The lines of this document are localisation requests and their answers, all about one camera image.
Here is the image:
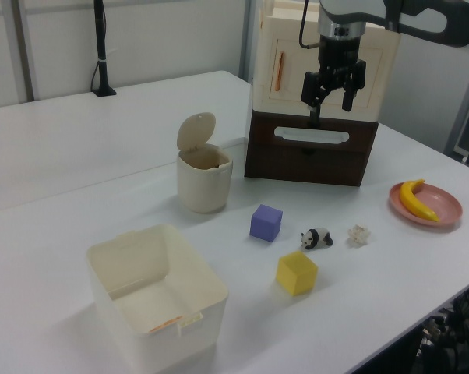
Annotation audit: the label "yellow cube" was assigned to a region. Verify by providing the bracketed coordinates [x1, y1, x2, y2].
[275, 250, 319, 298]

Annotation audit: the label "white paper ball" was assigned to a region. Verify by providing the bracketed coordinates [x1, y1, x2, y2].
[347, 224, 372, 248]

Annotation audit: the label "pink plate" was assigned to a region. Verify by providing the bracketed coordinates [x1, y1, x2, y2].
[388, 181, 464, 234]

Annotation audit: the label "dark brown wooden drawer box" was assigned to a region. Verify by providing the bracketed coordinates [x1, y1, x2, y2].
[244, 108, 379, 187]

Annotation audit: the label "black white panda figurine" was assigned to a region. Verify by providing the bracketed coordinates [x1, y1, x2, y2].
[300, 227, 334, 252]

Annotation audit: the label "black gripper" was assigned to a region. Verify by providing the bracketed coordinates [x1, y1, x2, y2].
[301, 35, 367, 129]

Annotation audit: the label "black pole stand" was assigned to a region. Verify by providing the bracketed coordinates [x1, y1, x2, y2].
[90, 0, 118, 97]

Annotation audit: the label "yellow banana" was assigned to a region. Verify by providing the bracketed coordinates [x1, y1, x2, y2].
[398, 178, 440, 223]

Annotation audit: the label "orange flat piece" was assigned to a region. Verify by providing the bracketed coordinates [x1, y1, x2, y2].
[148, 316, 184, 333]

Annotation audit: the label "purple cube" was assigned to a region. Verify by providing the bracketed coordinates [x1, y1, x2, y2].
[249, 203, 284, 243]

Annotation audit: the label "cream plastic storage bin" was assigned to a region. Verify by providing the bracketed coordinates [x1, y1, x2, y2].
[86, 224, 230, 374]

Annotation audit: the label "cream toy cabinet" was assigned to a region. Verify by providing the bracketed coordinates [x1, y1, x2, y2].
[256, 0, 403, 122]

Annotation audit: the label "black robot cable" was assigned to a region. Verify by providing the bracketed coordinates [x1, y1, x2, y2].
[298, 0, 322, 50]

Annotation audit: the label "black netted chair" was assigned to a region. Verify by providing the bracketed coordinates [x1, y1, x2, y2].
[413, 288, 469, 374]

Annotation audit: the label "cream trash can with lid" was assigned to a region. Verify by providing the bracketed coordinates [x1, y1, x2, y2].
[175, 111, 235, 214]

